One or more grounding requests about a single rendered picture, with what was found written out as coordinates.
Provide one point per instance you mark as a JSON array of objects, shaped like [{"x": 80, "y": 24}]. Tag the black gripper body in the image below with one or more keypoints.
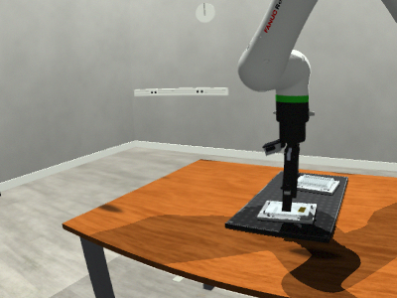
[{"x": 292, "y": 133}]

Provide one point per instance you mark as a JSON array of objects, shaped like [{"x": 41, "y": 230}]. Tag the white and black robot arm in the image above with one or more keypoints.
[{"x": 268, "y": 62}]

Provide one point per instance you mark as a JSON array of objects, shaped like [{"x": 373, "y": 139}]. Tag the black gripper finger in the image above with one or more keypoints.
[
  {"x": 288, "y": 177},
  {"x": 296, "y": 175}
]

